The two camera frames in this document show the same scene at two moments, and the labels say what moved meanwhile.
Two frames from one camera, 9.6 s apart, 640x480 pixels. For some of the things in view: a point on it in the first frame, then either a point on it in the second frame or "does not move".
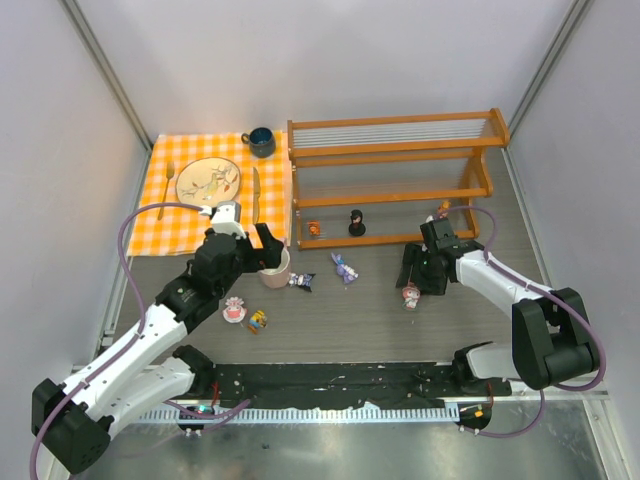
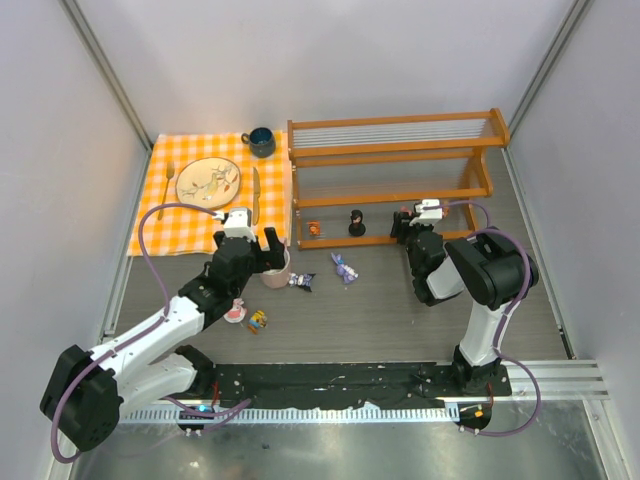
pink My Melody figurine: [411, 294] to [405, 209]
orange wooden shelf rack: [373, 180] does not move
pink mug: [277, 278] does not move
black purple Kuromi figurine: [303, 280] does not move
